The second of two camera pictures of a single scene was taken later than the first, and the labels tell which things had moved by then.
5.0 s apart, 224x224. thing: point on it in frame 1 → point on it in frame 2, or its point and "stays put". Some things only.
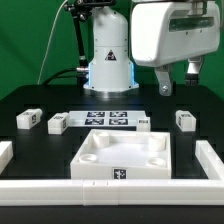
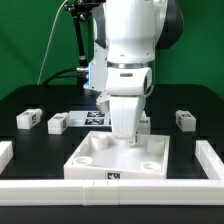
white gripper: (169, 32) → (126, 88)
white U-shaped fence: (115, 192) stays put
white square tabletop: (123, 154) stays put
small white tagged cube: (185, 121) stays put
